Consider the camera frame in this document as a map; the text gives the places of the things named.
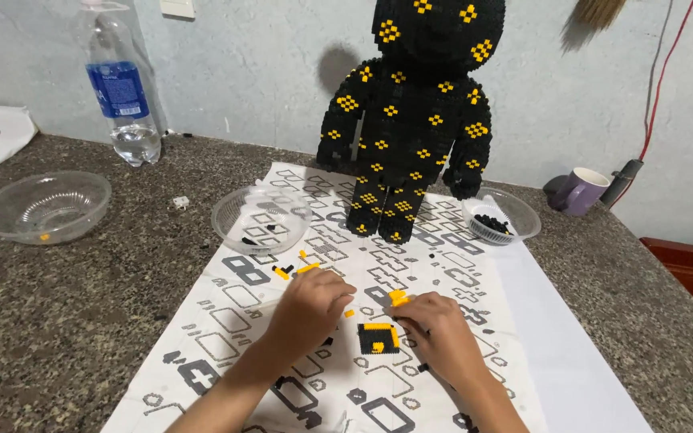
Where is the person's left hand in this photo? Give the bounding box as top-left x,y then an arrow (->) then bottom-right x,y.
262,267 -> 357,375

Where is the person's right hand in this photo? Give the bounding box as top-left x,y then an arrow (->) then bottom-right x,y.
385,291 -> 490,391

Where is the small black yellow brick panel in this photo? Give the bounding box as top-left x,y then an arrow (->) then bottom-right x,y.
357,322 -> 402,356

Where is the printed instruction sheet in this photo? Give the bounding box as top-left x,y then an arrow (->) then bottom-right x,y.
101,161 -> 654,433

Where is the heap of black bricks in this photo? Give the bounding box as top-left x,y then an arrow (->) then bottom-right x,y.
473,214 -> 512,237

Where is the black yellow brick bear figure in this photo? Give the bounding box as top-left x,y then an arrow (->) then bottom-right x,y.
316,0 -> 507,245

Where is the clear bowl with white rim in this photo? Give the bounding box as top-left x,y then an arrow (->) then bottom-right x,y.
460,187 -> 542,247

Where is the purple mug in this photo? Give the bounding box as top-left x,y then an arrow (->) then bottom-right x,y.
547,166 -> 611,218

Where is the clear plastic water bottle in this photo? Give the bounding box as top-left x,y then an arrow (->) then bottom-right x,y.
72,0 -> 164,168

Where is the large clear plastic bowl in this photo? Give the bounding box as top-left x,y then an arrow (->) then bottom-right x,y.
0,170 -> 113,247

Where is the red brown wooden furniture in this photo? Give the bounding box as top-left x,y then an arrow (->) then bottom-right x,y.
639,236 -> 693,336

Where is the white cloth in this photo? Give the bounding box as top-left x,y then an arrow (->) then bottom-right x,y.
0,105 -> 39,189

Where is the straw brush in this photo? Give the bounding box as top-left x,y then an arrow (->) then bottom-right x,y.
559,0 -> 628,54

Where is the dark grey tool handle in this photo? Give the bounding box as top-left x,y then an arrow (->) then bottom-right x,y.
598,158 -> 646,209

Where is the white wall switch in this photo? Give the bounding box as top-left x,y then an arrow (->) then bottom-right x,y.
159,0 -> 196,20

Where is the red cable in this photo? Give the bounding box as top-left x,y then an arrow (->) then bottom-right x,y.
610,0 -> 693,208

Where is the grey cable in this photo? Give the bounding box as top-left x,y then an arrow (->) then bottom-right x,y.
643,0 -> 676,142

